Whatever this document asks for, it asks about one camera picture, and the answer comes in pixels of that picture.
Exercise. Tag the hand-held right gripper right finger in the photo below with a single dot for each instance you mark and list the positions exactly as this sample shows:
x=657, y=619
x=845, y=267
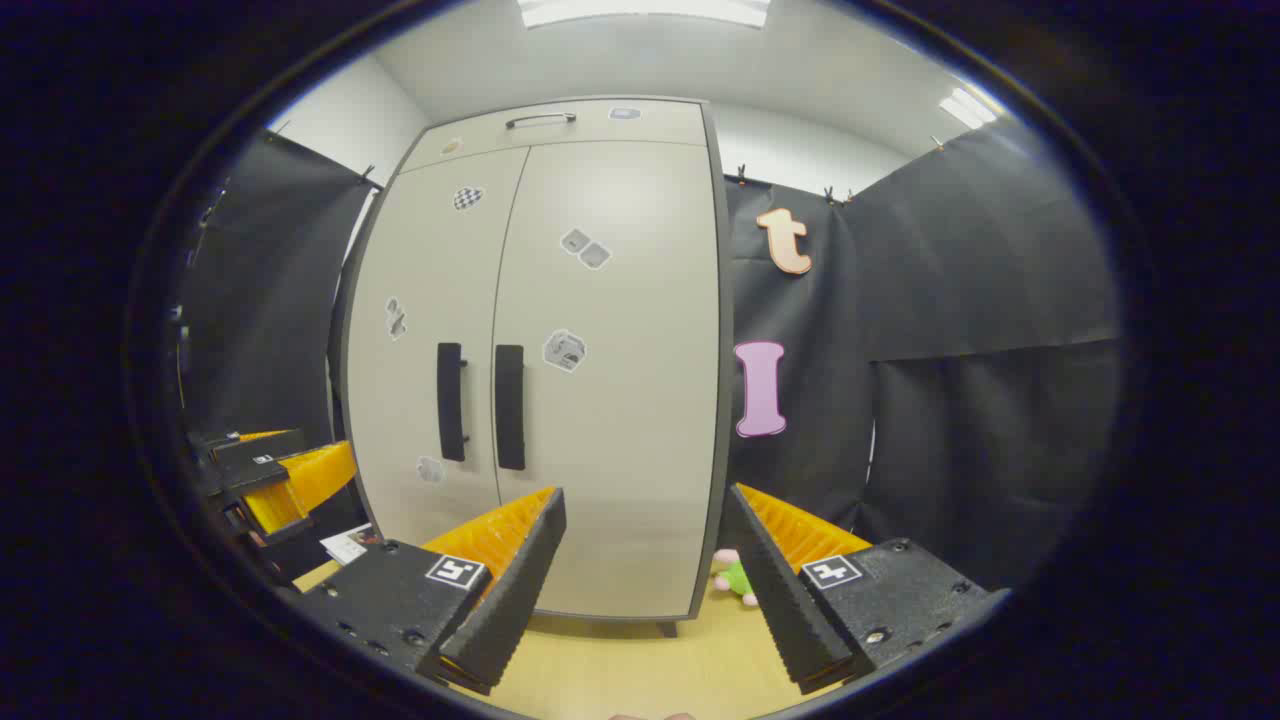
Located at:
x=780, y=590

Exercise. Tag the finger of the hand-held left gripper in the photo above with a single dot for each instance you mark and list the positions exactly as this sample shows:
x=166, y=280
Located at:
x=300, y=480
x=262, y=436

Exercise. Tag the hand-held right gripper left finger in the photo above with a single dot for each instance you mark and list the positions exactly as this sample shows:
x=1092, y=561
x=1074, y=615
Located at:
x=515, y=590

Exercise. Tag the double-door shoe cabinet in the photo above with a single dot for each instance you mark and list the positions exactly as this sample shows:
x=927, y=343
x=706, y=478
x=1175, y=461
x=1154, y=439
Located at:
x=727, y=400

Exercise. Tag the beige shoe cabinet door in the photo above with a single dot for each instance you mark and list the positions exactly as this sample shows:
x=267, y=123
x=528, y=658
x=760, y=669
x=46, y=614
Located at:
x=620, y=400
x=420, y=300

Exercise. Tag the beige cabinet drawer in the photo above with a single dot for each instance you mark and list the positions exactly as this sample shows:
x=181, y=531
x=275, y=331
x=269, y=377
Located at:
x=600, y=130

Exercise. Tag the pink green plush toy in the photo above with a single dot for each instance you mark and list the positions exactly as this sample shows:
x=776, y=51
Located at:
x=738, y=580

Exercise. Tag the white printed paper card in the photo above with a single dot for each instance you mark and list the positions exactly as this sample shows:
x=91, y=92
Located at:
x=348, y=545

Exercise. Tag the ceiling light panel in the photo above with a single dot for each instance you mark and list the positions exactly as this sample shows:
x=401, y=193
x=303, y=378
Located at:
x=967, y=107
x=640, y=10

